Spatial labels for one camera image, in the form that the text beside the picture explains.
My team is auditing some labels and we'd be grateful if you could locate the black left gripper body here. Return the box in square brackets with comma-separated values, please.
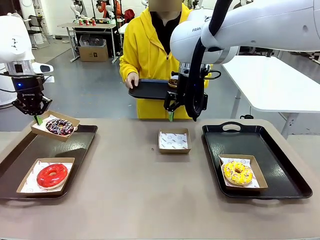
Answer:
[12, 75, 46, 101]

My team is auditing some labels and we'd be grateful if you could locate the person's right forearm yellow sleeve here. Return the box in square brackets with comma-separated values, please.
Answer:
[119, 56, 141, 76]

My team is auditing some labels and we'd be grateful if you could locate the black office chair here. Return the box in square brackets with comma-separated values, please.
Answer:
[26, 14, 51, 50]

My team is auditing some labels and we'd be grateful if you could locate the black serving tray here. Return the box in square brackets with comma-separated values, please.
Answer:
[128, 78, 180, 101]

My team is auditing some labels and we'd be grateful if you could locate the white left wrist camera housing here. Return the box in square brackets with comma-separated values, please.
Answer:
[31, 62, 55, 75]

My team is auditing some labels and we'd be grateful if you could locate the clear storage bin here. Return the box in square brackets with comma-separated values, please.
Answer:
[79, 34, 107, 48]

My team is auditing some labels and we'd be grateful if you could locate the brown cardboard shipping box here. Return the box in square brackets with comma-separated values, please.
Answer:
[78, 43, 110, 63]

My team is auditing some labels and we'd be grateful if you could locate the red glazed donut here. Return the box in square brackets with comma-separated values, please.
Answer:
[36, 163, 69, 189]

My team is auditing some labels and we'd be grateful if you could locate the dark brown tray with handles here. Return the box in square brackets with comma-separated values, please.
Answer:
[0, 124, 99, 201]

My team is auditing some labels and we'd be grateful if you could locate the large white table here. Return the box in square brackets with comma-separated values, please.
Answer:
[221, 54, 320, 140]

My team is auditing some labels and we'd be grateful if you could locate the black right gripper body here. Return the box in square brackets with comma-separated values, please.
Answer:
[174, 73, 188, 103]

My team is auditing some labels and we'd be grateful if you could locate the red bag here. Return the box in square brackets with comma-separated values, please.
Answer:
[124, 9, 136, 23]

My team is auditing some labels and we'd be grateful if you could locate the person's right hand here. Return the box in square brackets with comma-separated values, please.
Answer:
[124, 72, 140, 90]

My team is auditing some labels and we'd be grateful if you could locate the yellow sprinkled donut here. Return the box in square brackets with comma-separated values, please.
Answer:
[222, 160, 254, 187]

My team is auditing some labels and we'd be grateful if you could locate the black tray with handles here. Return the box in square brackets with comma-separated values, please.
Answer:
[201, 121, 313, 201]

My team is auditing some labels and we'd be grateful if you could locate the brown cardboard tray box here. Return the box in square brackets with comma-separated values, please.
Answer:
[158, 128, 192, 154]
[16, 157, 76, 196]
[218, 154, 269, 192]
[30, 110, 81, 143]

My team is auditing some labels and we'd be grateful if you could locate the person in yellow hoodie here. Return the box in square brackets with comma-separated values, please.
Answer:
[119, 0, 213, 120]

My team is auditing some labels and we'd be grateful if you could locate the wooden top metal table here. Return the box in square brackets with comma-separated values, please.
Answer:
[57, 22, 118, 63]

